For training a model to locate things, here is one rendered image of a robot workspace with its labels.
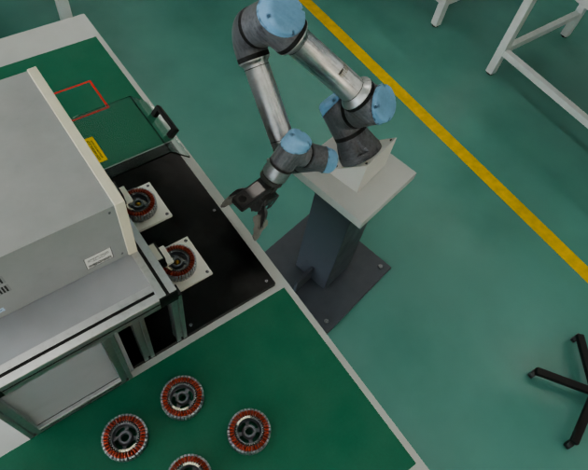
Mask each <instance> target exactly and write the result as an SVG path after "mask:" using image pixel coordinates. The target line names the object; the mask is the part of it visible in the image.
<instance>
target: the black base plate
mask: <svg viewBox="0 0 588 470"><path fill-rule="evenodd" d="M111 181H115V183H116V184H117V186H118V187H123V186H124V187H125V188H126V190H130V189H133V188H137V187H140V186H141V185H144V184H146V183H148V182H149V183H150V184H151V185H152V186H153V188H154V189H155V190H156V192H157V193H158V195H159V196H160V198H161V199H162V201H163V202H164V204H165V205H166V207H167V208H168V210H169V211H170V212H171V214H172V215H173V217H171V218H168V219H166V220H164V221H162V222H160V223H159V224H157V225H155V226H153V227H151V228H148V229H146V230H144V231H142V232H140V234H141V235H142V237H143V238H144V240H145V241H146V243H147V244H150V243H152V242H155V243H156V244H157V246H158V247H161V246H164V247H167V246H169V245H171V244H172V243H174V242H177V241H179V240H181V239H183V238H185V237H187V236H188V238H189V240H190V241H191V242H192V244H193V245H194V247H195V248H196V250H197V251H198V252H199V254H200V255H201V257H202V258H203V260H204V262H205V263H206V264H207V266H208V267H209V269H210V270H211V271H212V272H213V274H212V275H211V276H209V277H207V278H205V279H203V280H202V281H200V282H198V283H196V284H194V285H193V286H191V287H189V288H187V289H185V290H184V291H182V292H181V293H182V300H183V307H184V314H185V321H186V328H187V335H188V337H189V336H191V335H192V334H194V333H196V332H198V331H199V330H201V329H203V328H204V327H206V326H208V325H210V324H212V323H213V322H214V321H216V320H218V319H219V318H221V317H223V316H224V315H226V314H228V313H229V312H231V311H233V310H235V309H237V308H238V307H240V306H242V305H244V304H245V303H246V302H248V301H249V300H251V299H253V298H254V297H257V296H258V295H260V294H262V293H263V292H265V291H267V290H269V289H270V288H272V287H274V286H275V281H274V280H273V278H272V277H271V276H270V274H269V273H268V271H267V270H266V269H265V268H264V267H263V266H262V264H261V263H260V262H259V260H258V259H257V257H256V256H255V255H254V253H253V252H252V251H251V249H250V248H249V247H248V245H247V244H246V243H245V241H244V240H243V238H242V237H241V236H240V234H239V233H238V232H237V230H236V229H235V228H234V226H233V225H232V224H231V222H230V220H229V219H228V218H227V216H226V215H224V213H223V212H222V211H221V209H220V208H219V207H218V205H217V204H216V202H215V201H214V200H213V198H212V197H211V196H210V194H209V193H208V192H207V190H206V189H205V188H204V186H203V185H202V183H201V182H200V181H199V179H198V178H197V177H196V175H195V174H194V173H193V171H192V170H191V169H190V167H189V165H188V164H187V163H186V162H185V161H184V160H183V158H182V157H181V156H180V155H177V154H173V153H170V154H168V155H165V156H163V157H161V158H158V159H155V160H152V161H151V162H149V163H147V164H144V165H142V166H140V167H137V168H135V169H133V170H131V171H128V172H126V173H123V174H121V175H119V176H116V177H114V178H112V179H111ZM144 320H145V323H146V326H147V332H148V334H149V337H150V341H151V344H152V347H153V351H154V353H155V356H157V355H158V354H160V353H162V352H164V351H166V350H167V349H169V348H171V347H173V346H174V345H176V344H177V343H178V342H180V341H182V340H183V339H184V338H183V337H182V338H181V339H182V340H180V341H177V340H176V337H175V336H174V334H173V330H172V326H171V321H170V316H169V312H168V306H165V307H163V308H161V309H159V310H158V311H155V312H153V313H151V314H150V315H149V316H147V317H145V318H144ZM119 337H120V339H121V341H122V344H123V346H124V348H125V350H126V353H127V354H128V356H129V359H130V361H131V363H132V366H133V369H135V368H137V367H138V366H141V365H142V364H144V363H145V362H147V361H148V360H150V359H152V358H153V357H155V356H153V357H152V358H151V356H149V357H148V360H147V361H145V360H144V358H143V355H141V353H140V351H139V349H138V346H137V343H136V341H135V338H134V335H133V331H132V329H131V327H130V326H128V327H127V328H125V329H123V330H121V331H119ZM185 339H186V338H185Z"/></svg>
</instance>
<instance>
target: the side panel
mask: <svg viewBox="0 0 588 470"><path fill-rule="evenodd" d="M128 378H129V380H130V379H132V378H133V375H132V373H131V371H130V369H129V368H128V365H127V363H126V361H125V359H124V357H123V355H122V352H121V350H120V348H119V345H118V344H117V341H116V339H115V337H114V335H113V336H111V337H110V338H108V339H105V340H103V341H102V342H100V343H98V344H96V345H94V346H93V347H91V348H89V349H88V350H86V351H85V352H82V353H80V354H78V355H77V356H75V357H73V358H71V359H69V360H68V361H66V362H64V363H62V364H60V365H59V366H56V367H54V368H53V369H52V370H50V371H48V372H46V373H44V374H43V375H41V376H39V377H37V378H36V379H34V380H31V381H29V382H28V383H26V384H24V385H22V386H21V387H20V388H18V389H16V390H14V391H12V392H11V393H9V394H6V395H5V396H3V397H1V398H0V420H2V421H3V422H5V423H7V424H8V425H10V426H11V427H13V428H14V429H16V430H18V431H19V432H21V433H22V434H24V435H26V436H27V437H29V438H30V439H31V438H33V437H35V436H34V434H38V435H39V434H40V433H42V432H44V431H45V430H47V429H49V428H50V427H51V426H53V425H54V424H56V423H58V422H60V421H62V420H63V419H65V418H67V417H68V416H70V415H72V414H73V413H75V412H77V411H78V410H80V409H82V408H84V407H86V406H87V405H88V404H90V403H91V402H93V401H95V400H96V399H98V398H100V397H101V396H103V395H105V394H107V393H109V392H111V391H112V390H114V389H116V388H117V387H119V386H120V385H121V384H123V383H125V382H126V379H128Z"/></svg>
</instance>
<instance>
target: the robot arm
mask: <svg viewBox="0 0 588 470"><path fill-rule="evenodd" d="M231 36H232V44H233V49H234V53H235V56H236V59H237V62H238V64H239V66H240V67H242V68H244V70H245V74H246V77H247V80H248V83H249V86H250V88H251V90H252V93H253V96H254V99H255V101H256V104H257V107H258V110H259V113H260V116H261V119H262V122H263V124H264V127H265V130H266V132H267V134H268V137H269V140H270V143H271V146H272V148H273V153H272V155H271V156H270V158H267V163H266V164H265V165H264V167H263V169H262V171H261V172H260V178H259V179H258V180H257V181H255V182H254V183H252V184H251V185H249V186H248V187H246V188H244V187H242V188H239V189H236V190H235V191H233V192H232V193H231V194H230V195H229V197H228V198H227V199H225V200H224V201H223V202H222V204H221V206H220V207H221V208H222V207H226V206H228V205H231V204H234V205H235V206H236V207H237V208H238V209H239V210H240V211H241V212H243V211H244V210H246V209H247V208H250V209H251V212H253V211H254V212H258V214H257V215H255V216H253V222H254V228H253V230H254V234H253V235H252V236H253V239H254V241H256V240H257V239H258V238H259V236H260V234H261V232H262V231H263V230H264V229H265V228H266V227H267V225H268V220H267V219H266V218H267V214H268V211H267V209H269V208H271V207H272V205H273V204H274V202H275V201H276V200H277V198H278V197H279V195H278V194H277V193H276V192H275V191H276V190H277V188H279V187H281V185H283V184H284V183H285V182H286V180H287V179H288V178H289V177H290V175H291V174H293V173H309V172H321V173H331V172H333V171H334V170H335V168H336V166H337V164H338V155H339V161H340V163H341V164H342V166H344V167H352V166H356V165H358V164H360V163H362V162H364V161H366V160H368V159H370V158H372V157H373V156H374V155H376V154H377V153H378V152H379V151H380V149H381V147H382V145H381V143H380V141H379V139H378V138H376V137H375V136H374V135H373V133H372V132H371V131H370V130H369V129H368V128H367V127H368V126H373V125H381V124H383V123H386V122H388V121H389V120H390V119H391V118H392V117H393V116H394V114H395V111H396V97H395V93H394V91H393V90H392V89H391V87H390V86H388V85H386V84H379V85H376V84H375V83H374V82H373V81H372V80H371V79H370V78H368V77H367V76H362V77H360V76H359V75H358V74H357V73H356V72H354V71H353V70H352V69H351V68H350V67H349V66H348V65H347V64H346V63H345V62H343V61H342V60H341V59H340V58H339V57H338V56H337V55H336V54H335V53H334V52H332V51H331V50H330V49H329V48H328V47H327V46H326V45H325V44H324V43H322V42H321V41H320V40H319V39H318V38H317V37H316V36H315V35H314V34H313V33H311V32H310V31H309V30H308V21H307V20H306V19H305V12H304V11H302V5H301V2H300V1H299V0H258V1H257V2H255V3H253V4H251V5H250V6H248V7H245V8H243V9H242V10H241V11H239V12H238V14H237V15H236V17H235V19H234V21H233V25H232V31H231ZM269 46H270V47H271V48H272V49H274V50H275V51H276V52H277V53H278V54H280V55H289V56H290V57H292V58H293V59H294V60H295V61H296V62H298V63H299V64H300V65H301V66H302V67H304V68H305V69H306V70H307V71H308V72H309V73H311V74H312V75H313V76H314V77H315V78H317V79H318V80H319V81H320V82H321V83H323V84H324V85H325V86H326V87H327V88H328V89H330V90H331V91H332V92H333V94H331V95H330V96H329V97H328V98H327V99H325V100H324V101H323V102H322V103H321V104H320V106H319V110H320V113H321V115H322V118H323V119H324V120H325V122H326V124H327V126H328V128H329V131H330V132H331V134H332V136H333V138H334V140H335V142H336V144H337V149H338V154H337V152H336V151H335V150H334V149H332V148H329V147H327V146H323V145H317V144H313V143H312V140H311V138H310V137H309V135H308V134H306V133H305V132H304V131H301V130H299V129H291V126H290V123H289V120H288V117H287V112H286V110H285V107H284V105H283V102H282V99H281V96H280V93H279V90H278V88H277V85H276V82H275V79H274V76H273V72H272V69H271V66H270V64H269V61H268V59H269V57H270V52H269V50H268V47H269ZM275 195H276V196H275ZM272 202H273V203H272ZM268 205H269V206H268ZM266 206H268V207H267V208H266Z"/></svg>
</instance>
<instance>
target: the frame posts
mask: <svg viewBox="0 0 588 470"><path fill-rule="evenodd" d="M175 288H176V289H177V292H178V297H179V299H178V300H176V301H174V302H172V303H170V304H169V305H167V306H168V312H169V316H170V321H171V326H172V330H173V334H174V336H175V337H176V340H177V341H180V340H182V339H181V338H182V337H183V338H186V337H187V336H188V335H187V328H186V321H185V314H184V307H183V300H182V293H181V292H180V290H179V289H178V287H177V286H176V284H175ZM130 327H131V329H132V331H133V335H134V338H135V341H136V343H137V346H138V349H139V351H140V353H141V355H143V358H144V360H145V361H147V360H148V357H149V356H151V358H152V357H153V356H155V353H154V351H153V347H152V344H151V341H150V337H149V334H148V332H147V326H146V323H145V320H144V318H143V319H142V320H140V321H138V322H136V323H135V324H133V325H130Z"/></svg>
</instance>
